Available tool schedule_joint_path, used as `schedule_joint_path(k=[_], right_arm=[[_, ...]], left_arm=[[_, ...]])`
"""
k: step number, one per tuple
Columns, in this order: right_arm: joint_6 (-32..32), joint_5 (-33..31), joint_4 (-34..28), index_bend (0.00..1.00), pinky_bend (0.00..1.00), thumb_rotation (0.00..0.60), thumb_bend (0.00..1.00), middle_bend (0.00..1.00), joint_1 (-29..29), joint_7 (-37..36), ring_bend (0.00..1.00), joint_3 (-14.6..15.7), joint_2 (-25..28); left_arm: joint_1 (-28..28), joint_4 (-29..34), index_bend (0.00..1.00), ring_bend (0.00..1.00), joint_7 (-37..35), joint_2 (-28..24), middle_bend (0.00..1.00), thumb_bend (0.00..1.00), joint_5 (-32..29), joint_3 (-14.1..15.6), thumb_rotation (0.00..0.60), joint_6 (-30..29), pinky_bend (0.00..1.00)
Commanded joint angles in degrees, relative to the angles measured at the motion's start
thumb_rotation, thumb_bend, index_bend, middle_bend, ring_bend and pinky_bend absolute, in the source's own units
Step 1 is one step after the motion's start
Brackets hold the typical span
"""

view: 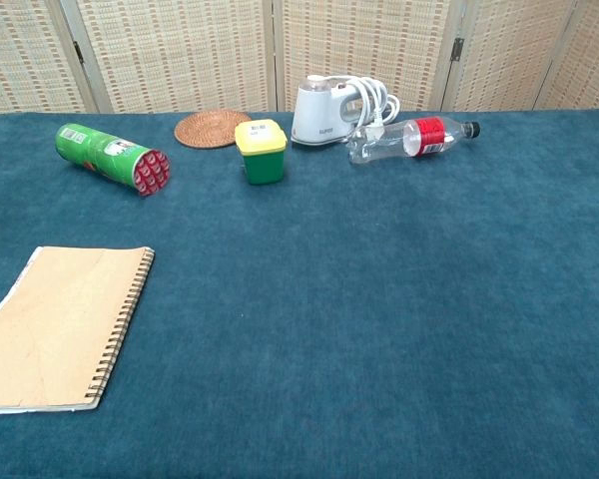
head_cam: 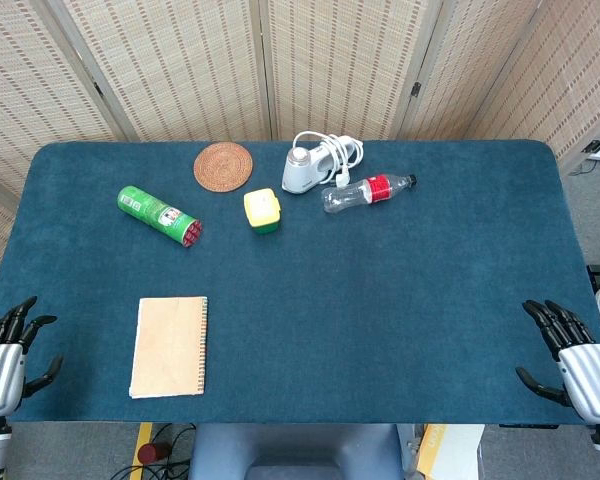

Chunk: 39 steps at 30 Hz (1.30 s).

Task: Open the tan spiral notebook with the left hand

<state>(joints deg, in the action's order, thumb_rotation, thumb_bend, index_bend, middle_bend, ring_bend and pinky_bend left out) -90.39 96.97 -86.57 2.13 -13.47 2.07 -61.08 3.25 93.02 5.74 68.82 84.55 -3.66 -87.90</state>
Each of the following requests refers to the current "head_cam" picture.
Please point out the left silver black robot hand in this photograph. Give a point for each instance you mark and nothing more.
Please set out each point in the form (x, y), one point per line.
(0, 372)

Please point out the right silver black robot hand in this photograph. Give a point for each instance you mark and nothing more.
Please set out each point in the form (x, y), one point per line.
(587, 380)

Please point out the spiral notebook with tan cover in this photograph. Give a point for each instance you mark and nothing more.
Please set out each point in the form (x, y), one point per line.
(169, 347)

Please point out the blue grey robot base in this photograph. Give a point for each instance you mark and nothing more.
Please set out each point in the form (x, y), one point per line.
(295, 452)

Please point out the white and orange cardboard box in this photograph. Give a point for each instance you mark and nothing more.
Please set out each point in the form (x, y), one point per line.
(447, 452)

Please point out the red emergency stop button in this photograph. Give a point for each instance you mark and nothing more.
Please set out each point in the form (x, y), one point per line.
(151, 452)

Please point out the green cylindrical can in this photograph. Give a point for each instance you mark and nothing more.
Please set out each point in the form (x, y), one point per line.
(157, 214)

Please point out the dark teal table cloth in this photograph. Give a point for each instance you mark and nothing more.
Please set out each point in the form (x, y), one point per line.
(360, 300)

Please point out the clear plastic bottle red label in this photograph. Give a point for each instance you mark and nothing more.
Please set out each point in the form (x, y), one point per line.
(367, 192)

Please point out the round woven rattan coaster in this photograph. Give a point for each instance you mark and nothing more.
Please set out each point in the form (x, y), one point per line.
(223, 166)

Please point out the yellow and green box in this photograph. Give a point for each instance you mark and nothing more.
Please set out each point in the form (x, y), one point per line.
(263, 210)

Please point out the white handheld garment steamer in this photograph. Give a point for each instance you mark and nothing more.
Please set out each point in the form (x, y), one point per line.
(305, 172)

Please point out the woven bamboo folding screen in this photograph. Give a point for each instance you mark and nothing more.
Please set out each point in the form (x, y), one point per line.
(190, 65)

